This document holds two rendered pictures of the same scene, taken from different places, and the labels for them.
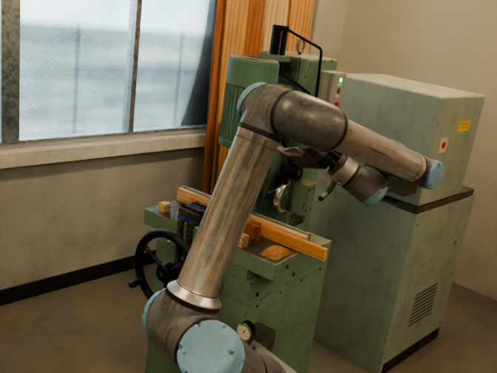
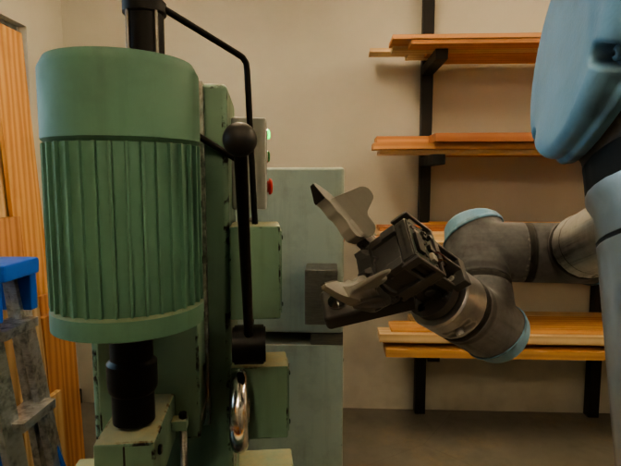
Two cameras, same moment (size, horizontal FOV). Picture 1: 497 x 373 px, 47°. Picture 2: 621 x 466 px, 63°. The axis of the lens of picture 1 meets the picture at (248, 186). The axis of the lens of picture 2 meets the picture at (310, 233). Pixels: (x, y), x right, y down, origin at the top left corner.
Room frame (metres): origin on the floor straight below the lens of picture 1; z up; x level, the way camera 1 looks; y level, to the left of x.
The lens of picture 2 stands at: (1.38, 0.25, 1.37)
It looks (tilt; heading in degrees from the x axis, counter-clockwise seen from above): 6 degrees down; 321
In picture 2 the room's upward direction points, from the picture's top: straight up
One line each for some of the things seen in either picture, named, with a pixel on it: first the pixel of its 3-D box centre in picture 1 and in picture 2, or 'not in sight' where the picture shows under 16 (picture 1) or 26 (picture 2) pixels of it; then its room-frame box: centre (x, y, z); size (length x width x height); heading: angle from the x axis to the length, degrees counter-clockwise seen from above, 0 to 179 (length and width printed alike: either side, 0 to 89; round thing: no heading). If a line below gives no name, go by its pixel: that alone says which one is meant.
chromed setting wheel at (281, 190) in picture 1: (284, 196); (239, 410); (2.02, -0.14, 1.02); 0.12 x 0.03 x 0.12; 146
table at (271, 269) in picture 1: (214, 238); not in sight; (1.89, 0.10, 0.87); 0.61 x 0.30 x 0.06; 56
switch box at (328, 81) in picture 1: (330, 92); (249, 165); (2.17, -0.26, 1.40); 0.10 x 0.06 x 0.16; 146
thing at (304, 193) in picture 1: (299, 196); (261, 394); (2.05, -0.19, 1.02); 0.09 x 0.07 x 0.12; 56
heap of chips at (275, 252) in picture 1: (276, 250); not in sight; (1.77, -0.12, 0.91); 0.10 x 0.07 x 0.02; 146
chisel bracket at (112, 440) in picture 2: not in sight; (140, 447); (2.00, 0.03, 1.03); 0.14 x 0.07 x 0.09; 146
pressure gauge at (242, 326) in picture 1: (246, 332); not in sight; (1.66, -0.06, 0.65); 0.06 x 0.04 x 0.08; 56
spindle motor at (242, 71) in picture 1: (248, 103); (126, 198); (1.98, 0.04, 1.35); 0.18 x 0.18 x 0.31
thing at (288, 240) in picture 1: (253, 226); not in sight; (1.93, -0.04, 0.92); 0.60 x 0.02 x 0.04; 56
